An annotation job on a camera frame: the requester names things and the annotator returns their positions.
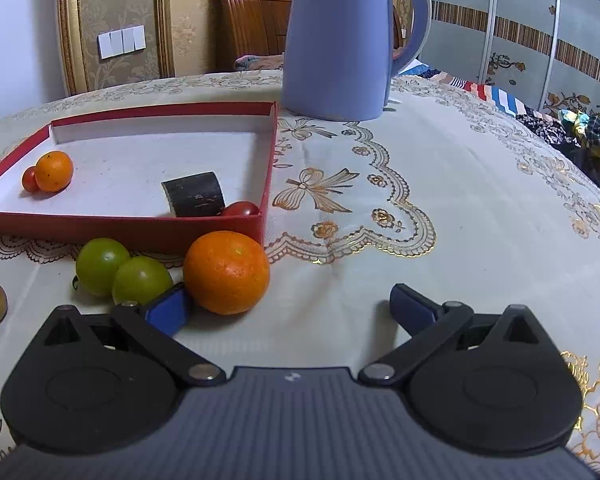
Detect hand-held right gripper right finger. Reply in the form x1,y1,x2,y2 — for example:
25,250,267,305
357,284,563,387

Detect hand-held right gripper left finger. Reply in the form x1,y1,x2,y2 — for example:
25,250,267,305
27,282,237,387

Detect green tomato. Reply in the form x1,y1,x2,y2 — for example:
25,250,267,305
76,238,131,297
112,256,174,306

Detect large orange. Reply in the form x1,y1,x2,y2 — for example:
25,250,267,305
183,231,271,316

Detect dark sugarcane piece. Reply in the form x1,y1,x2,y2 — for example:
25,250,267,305
161,171,227,218

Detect red cardboard box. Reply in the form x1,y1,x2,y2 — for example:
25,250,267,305
0,101,279,256

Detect small orange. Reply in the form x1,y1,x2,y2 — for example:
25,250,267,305
34,151,74,193

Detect cream gold embroidered tablecloth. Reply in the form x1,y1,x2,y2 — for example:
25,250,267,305
0,70,600,480

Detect colourful zigzag striped blanket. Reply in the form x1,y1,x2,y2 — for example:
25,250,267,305
400,60,566,146

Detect pile of dark clothes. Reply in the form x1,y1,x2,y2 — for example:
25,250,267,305
517,107,600,201

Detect beige patterned blanket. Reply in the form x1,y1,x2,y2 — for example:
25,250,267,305
234,53,286,72

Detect blue electric kettle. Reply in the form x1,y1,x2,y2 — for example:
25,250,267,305
279,0,433,122

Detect wooden bed headboard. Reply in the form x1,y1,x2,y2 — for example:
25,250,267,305
211,0,411,73

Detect wardrobe with floral sliding doors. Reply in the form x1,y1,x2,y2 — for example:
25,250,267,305
420,0,600,116

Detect white wall switch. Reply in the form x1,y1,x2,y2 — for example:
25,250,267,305
98,25,146,59

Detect gold framed wall panel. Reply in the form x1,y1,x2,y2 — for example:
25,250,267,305
55,0,176,96

